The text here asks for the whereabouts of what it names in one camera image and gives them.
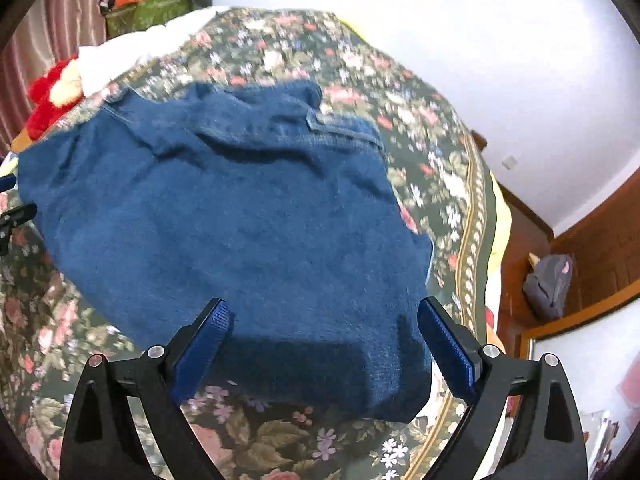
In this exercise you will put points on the yellow bed sheet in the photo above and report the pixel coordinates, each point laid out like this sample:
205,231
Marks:
502,230

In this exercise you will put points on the white cloth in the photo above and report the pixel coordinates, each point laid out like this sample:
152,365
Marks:
130,55

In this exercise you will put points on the red plush toy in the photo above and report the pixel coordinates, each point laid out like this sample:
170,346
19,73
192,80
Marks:
47,105

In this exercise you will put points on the floral bed blanket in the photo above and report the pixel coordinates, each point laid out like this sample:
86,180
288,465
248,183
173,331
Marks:
435,175

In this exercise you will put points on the blue denim jacket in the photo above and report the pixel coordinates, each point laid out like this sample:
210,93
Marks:
225,220

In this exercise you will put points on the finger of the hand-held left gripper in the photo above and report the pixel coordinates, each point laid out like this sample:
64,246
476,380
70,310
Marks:
7,183
15,216

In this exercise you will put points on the grey bag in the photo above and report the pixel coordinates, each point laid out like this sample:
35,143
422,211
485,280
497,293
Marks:
547,287

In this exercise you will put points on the white wall socket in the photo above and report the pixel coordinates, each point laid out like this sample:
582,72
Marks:
510,162

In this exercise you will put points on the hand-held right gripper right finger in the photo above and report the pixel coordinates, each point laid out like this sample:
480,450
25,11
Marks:
447,357

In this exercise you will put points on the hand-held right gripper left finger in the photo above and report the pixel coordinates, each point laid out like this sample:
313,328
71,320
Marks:
200,357

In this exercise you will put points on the wooden door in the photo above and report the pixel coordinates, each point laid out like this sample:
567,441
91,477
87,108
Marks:
607,245

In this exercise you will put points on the wooden bed post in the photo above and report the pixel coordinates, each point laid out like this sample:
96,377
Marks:
479,138

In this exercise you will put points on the striped pink curtain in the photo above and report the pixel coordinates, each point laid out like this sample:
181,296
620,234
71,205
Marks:
45,35

